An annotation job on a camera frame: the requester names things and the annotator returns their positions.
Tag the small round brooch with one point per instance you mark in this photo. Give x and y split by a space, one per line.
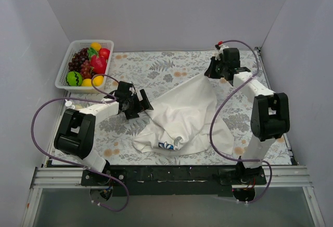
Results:
176 142

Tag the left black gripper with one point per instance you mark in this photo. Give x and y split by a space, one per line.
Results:
138 103

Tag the green toy watermelon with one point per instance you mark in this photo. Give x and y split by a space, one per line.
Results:
74 78

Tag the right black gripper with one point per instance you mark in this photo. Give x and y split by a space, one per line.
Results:
215 68

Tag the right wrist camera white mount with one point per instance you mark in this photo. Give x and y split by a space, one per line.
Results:
219 50

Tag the orange toy fruit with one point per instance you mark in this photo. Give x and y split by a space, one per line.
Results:
98 80

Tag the white t-shirt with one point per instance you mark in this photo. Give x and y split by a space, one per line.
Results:
186 110

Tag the yellow toy lemon top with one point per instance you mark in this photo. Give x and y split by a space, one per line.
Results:
96 46

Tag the red toy dragon fruit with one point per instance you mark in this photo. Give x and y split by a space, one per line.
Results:
98 64

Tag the red toy apple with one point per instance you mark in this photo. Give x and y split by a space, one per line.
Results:
104 52

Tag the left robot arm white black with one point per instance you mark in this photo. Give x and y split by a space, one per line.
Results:
75 135

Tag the floral patterned table mat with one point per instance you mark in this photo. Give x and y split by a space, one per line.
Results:
156 73

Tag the yellow toy lemon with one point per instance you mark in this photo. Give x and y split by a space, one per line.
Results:
96 46
86 83

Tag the aluminium frame rail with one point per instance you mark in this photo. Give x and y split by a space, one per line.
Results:
282 176

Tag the yellow toy lemon bottom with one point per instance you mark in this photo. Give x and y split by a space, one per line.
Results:
86 83

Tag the white pump bottle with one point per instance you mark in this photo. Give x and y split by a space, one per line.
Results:
70 105

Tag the purple toy grapes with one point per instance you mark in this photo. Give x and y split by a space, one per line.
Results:
80 62

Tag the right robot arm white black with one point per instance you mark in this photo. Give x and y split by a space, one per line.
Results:
269 117

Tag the white plastic basket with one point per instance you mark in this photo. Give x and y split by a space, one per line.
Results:
74 47

